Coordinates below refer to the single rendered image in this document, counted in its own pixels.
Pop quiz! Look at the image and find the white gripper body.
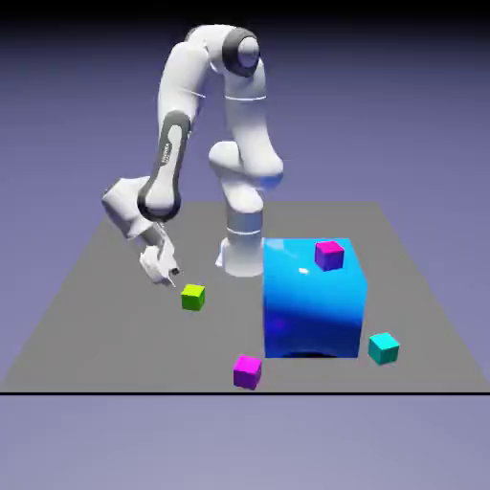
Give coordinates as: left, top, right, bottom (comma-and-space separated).
139, 244, 176, 285

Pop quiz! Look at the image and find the small green cube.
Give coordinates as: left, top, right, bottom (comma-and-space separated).
180, 283, 207, 312

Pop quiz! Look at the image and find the small magenta cube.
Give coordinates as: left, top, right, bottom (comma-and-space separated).
233, 354, 263, 391
314, 239, 345, 273

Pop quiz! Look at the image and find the small cyan cube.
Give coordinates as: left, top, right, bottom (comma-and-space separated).
367, 331, 401, 366

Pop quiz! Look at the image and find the large blue box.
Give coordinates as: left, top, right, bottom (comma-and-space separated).
262, 237, 369, 360

